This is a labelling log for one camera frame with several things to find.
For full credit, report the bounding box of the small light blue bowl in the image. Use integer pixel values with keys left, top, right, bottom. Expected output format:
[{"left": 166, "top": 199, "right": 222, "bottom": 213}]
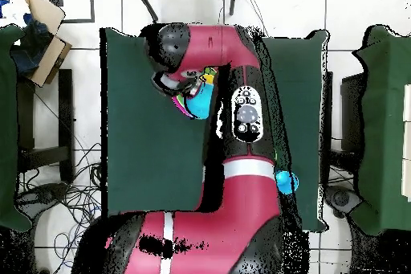
[{"left": 184, "top": 82, "right": 215, "bottom": 121}]

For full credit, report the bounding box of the stack of white boxes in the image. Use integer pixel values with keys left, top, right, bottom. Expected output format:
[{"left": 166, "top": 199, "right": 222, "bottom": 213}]
[{"left": 401, "top": 83, "right": 411, "bottom": 202}]

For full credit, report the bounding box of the dark green table cloth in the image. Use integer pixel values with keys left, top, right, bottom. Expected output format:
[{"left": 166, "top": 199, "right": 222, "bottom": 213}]
[{"left": 100, "top": 27, "right": 330, "bottom": 233}]

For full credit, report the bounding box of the blue cup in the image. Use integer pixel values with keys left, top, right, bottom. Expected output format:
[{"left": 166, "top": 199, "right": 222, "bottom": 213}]
[{"left": 275, "top": 170, "right": 300, "bottom": 195}]

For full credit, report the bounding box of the black chair base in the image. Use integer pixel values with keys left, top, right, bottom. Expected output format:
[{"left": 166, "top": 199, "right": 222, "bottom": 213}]
[
  {"left": 15, "top": 182, "right": 70, "bottom": 217},
  {"left": 324, "top": 185, "right": 364, "bottom": 220}
]

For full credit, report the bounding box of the cardboard box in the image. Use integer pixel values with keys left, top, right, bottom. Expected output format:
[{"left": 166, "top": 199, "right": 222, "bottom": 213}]
[{"left": 22, "top": 0, "right": 73, "bottom": 88}]

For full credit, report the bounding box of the green cloth side table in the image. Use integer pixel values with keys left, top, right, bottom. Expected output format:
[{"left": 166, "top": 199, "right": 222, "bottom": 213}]
[
  {"left": 0, "top": 24, "right": 33, "bottom": 233},
  {"left": 351, "top": 24, "right": 411, "bottom": 236}
]

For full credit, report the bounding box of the dark blue cloth bag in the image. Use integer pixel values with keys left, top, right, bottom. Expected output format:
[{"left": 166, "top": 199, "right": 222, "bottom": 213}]
[{"left": 9, "top": 13, "right": 54, "bottom": 77}]

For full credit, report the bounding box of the tangle of floor cables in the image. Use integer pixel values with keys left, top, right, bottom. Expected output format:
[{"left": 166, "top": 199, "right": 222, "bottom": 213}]
[{"left": 15, "top": 141, "right": 108, "bottom": 274}]

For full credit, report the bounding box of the black bench frame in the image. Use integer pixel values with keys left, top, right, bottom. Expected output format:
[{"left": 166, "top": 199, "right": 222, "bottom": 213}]
[{"left": 17, "top": 67, "right": 75, "bottom": 185}]

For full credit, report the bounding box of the black square frame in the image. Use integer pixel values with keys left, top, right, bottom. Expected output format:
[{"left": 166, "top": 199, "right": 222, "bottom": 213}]
[{"left": 47, "top": 0, "right": 96, "bottom": 24}]

